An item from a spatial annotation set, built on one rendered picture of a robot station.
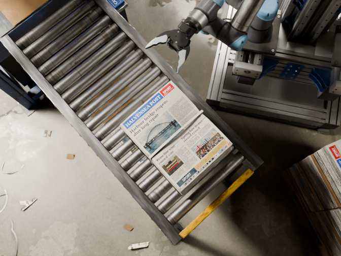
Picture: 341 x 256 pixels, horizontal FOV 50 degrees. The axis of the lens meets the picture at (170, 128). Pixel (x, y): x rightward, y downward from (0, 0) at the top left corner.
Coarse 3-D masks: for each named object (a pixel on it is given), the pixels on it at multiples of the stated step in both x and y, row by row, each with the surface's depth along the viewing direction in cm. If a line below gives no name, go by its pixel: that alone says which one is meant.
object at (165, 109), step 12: (168, 84) 154; (156, 96) 153; (168, 96) 152; (180, 96) 152; (144, 108) 152; (156, 108) 151; (168, 108) 151; (180, 108) 151; (192, 108) 151; (132, 120) 151; (144, 120) 150; (156, 120) 150; (168, 120) 150; (180, 120) 150; (132, 132) 149; (144, 132) 149; (156, 132) 149; (144, 144) 148
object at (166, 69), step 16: (96, 0) 192; (112, 16) 189; (128, 32) 187; (144, 48) 184; (160, 64) 182; (176, 80) 179; (192, 96) 177; (208, 112) 175; (224, 128) 172; (240, 144) 170; (256, 160) 168
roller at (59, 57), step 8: (104, 16) 190; (96, 24) 188; (104, 24) 189; (88, 32) 187; (96, 32) 189; (80, 40) 187; (88, 40) 189; (64, 48) 186; (72, 48) 186; (56, 56) 184; (64, 56) 186; (48, 64) 184; (56, 64) 185; (40, 72) 183; (48, 72) 185
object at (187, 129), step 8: (192, 112) 151; (184, 120) 150; (192, 120) 150; (200, 120) 150; (176, 128) 150; (184, 128) 149; (192, 128) 149; (168, 136) 149; (176, 136) 149; (184, 136) 148; (160, 144) 148; (168, 144) 148; (152, 152) 147; (160, 152) 147; (152, 160) 147
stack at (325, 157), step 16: (336, 144) 166; (304, 160) 196; (320, 160) 178; (336, 160) 164; (288, 176) 232; (320, 176) 185; (336, 176) 168; (304, 192) 217; (320, 192) 194; (336, 192) 176; (304, 208) 228; (320, 208) 205; (336, 208) 187; (320, 224) 213; (336, 224) 192; (320, 240) 224; (336, 240) 200
